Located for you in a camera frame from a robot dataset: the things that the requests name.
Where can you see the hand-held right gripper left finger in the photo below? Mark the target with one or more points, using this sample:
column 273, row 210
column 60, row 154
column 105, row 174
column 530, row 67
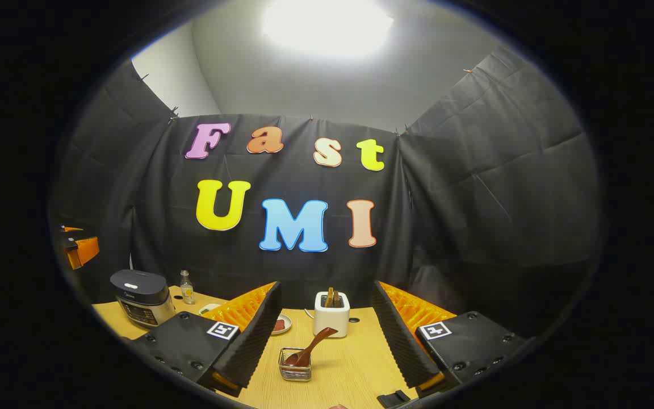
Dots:
column 253, row 335

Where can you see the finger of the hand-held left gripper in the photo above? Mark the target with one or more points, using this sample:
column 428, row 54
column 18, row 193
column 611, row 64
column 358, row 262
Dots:
column 84, row 251
column 71, row 229

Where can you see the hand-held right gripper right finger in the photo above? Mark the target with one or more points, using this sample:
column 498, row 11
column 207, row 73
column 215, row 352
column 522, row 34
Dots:
column 398, row 335

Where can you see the brown wooden spoon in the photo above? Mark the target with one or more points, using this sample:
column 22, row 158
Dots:
column 315, row 343

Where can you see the grey rice cooker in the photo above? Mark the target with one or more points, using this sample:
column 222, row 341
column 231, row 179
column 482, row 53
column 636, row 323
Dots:
column 139, row 295

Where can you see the red meat piece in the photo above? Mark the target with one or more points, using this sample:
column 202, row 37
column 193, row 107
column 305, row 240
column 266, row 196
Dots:
column 280, row 325

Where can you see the round white plate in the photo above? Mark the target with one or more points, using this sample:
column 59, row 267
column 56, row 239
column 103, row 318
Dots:
column 286, row 330

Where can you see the white divided bean dish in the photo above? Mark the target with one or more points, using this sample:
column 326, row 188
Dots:
column 209, row 308

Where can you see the white toaster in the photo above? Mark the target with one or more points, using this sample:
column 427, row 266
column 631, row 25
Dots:
column 330, row 321

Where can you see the brown toast slice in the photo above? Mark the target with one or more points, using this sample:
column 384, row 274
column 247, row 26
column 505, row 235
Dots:
column 329, row 298
column 338, row 300

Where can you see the small clear glass bottle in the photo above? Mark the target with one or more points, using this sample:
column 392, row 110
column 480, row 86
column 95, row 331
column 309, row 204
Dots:
column 187, row 292

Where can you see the ceiling light panel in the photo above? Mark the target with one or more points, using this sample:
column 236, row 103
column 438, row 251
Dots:
column 327, row 25

